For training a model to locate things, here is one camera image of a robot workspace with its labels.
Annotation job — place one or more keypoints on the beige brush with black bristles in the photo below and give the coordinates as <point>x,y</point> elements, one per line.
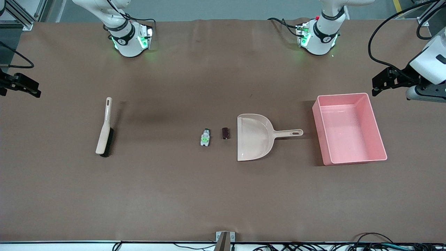
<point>104,137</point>

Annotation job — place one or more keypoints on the white electronic part green label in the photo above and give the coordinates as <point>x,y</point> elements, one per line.
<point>205,139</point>

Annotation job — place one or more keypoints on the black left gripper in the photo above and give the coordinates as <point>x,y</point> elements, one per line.
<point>400,77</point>

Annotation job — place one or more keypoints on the brown table mat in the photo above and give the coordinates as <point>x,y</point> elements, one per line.
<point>223,191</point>

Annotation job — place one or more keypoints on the pink plastic bin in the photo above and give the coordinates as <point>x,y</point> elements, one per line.
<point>348,132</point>

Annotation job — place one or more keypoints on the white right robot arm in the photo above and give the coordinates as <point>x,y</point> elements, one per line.
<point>127,42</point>

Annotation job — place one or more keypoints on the beige plastic dustpan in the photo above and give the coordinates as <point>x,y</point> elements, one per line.
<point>252,139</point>

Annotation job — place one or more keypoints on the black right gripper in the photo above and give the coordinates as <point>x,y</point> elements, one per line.
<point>10,83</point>

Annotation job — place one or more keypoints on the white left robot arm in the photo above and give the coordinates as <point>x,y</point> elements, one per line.
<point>324,38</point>

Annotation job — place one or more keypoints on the dark red electronic part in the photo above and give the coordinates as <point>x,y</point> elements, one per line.
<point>225,133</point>

